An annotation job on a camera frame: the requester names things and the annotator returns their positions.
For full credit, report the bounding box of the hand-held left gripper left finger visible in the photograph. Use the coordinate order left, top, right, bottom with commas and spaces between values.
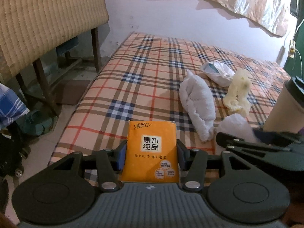
51, 140, 129, 193

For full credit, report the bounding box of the yellow crumpled cloth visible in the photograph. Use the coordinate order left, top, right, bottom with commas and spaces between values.
222, 68, 252, 118

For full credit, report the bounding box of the wall socket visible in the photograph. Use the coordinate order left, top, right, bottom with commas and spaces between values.
288, 40, 297, 59

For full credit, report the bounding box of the green plastic sandal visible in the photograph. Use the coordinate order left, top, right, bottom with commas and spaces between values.
22, 110, 46, 137
39, 115, 57, 134

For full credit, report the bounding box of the wooden chair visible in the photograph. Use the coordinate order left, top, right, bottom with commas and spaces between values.
15, 26, 103, 115

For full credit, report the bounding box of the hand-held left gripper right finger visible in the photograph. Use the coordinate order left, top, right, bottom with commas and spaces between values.
176, 139, 249, 193

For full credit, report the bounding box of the green door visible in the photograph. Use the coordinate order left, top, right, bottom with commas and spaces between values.
284, 12, 304, 77

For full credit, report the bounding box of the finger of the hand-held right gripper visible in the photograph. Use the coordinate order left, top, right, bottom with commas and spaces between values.
252, 128, 304, 146
216, 132, 304, 171

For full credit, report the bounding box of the woven straw mat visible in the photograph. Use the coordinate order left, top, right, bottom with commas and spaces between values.
0, 0, 110, 77

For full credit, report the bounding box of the dark blue cloth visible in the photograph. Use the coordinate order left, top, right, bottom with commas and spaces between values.
56, 39, 80, 56

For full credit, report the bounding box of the white towel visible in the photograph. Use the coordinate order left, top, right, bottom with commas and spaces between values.
179, 69, 215, 142

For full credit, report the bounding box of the brown brick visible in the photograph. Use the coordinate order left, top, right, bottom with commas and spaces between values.
56, 80, 92, 105

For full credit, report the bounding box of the grey cup with black lid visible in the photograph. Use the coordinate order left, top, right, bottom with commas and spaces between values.
263, 76, 304, 133

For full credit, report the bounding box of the orange tissue pack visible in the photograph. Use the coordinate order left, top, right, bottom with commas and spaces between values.
119, 120, 180, 183

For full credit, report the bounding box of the black wheeled luggage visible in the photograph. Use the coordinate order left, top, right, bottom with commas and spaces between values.
0, 123, 32, 179

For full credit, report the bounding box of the white charging cable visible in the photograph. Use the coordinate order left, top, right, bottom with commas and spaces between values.
293, 18, 304, 81

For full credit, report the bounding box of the white plastic bag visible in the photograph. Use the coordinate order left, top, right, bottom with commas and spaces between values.
199, 60, 236, 86

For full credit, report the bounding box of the blue plaid shirt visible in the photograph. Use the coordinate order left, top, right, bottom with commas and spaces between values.
0, 83, 30, 129

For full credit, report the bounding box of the dark window frame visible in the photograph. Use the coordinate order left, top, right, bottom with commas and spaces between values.
290, 0, 301, 17

